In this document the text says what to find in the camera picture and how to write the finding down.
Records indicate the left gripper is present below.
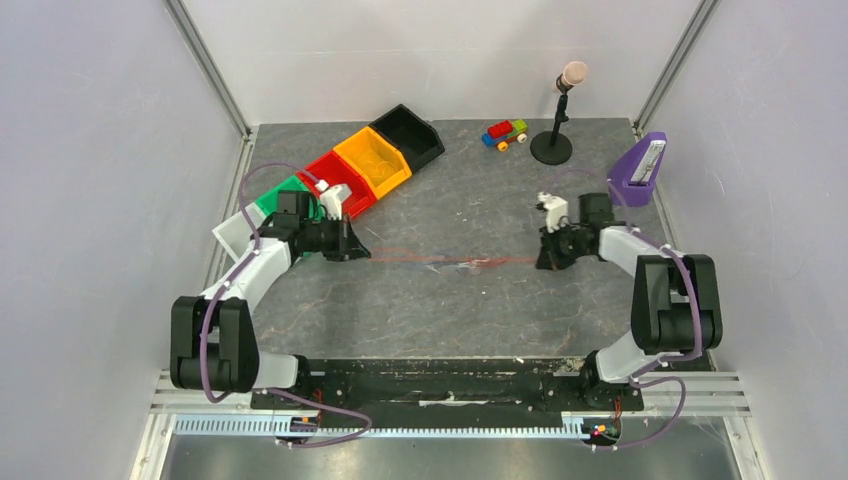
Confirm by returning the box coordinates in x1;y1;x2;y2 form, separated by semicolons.
299;213;370;263

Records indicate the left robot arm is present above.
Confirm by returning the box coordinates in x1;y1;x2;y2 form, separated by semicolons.
169;184;371;409

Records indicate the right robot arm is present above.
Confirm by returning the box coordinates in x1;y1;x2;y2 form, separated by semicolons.
536;192;723;408

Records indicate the red bin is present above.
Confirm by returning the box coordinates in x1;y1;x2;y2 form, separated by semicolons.
305;150;377;218

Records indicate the yellow bin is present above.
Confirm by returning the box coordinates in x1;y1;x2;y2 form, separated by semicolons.
333;126;412;200

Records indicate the green bin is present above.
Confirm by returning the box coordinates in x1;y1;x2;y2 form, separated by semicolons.
255;175;325;223

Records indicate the microphone on stand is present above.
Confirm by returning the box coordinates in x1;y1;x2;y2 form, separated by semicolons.
530;61;589;166

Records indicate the purple metronome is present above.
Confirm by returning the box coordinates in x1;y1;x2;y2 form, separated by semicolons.
607;132;668;207

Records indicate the white bin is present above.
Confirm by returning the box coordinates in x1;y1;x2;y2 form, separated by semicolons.
212;210;253;261

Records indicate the black bin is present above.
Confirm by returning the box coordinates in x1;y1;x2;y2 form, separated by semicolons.
369;104;445;174

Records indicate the toy brick car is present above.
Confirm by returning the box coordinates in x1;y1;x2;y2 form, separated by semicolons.
481;119;528;152

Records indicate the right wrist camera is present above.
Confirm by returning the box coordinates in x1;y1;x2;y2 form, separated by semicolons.
536;192;571;233

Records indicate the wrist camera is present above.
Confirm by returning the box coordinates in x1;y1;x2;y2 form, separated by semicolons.
316;180;352;220
536;192;571;233

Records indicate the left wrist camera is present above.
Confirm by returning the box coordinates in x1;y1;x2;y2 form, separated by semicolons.
316;180;352;220

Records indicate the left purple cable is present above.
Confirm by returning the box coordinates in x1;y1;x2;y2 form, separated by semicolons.
198;162;374;449

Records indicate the purple cable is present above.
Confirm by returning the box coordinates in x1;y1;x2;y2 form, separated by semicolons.
198;162;374;449
563;168;705;453

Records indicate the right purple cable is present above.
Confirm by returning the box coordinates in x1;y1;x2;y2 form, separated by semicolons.
563;168;705;453

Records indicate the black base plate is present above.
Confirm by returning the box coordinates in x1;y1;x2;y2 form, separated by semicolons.
292;357;644;429

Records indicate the slotted cable duct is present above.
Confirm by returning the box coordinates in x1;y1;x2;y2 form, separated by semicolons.
174;414;590;440

